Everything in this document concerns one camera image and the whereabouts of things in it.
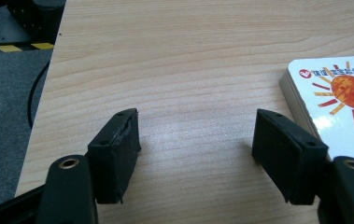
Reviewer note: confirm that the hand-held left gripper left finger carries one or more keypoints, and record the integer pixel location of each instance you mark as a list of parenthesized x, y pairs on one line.
[(115, 161)]

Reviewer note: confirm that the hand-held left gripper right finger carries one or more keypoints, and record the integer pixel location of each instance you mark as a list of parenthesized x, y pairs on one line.
[(285, 155)]

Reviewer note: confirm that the deck of sun print cards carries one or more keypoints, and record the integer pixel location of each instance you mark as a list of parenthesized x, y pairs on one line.
[(339, 127)]

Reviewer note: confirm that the yellow black hazard tape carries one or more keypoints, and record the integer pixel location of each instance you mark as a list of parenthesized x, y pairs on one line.
[(25, 47)]

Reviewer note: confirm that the black machine base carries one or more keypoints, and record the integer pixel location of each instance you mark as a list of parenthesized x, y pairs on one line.
[(39, 20)]

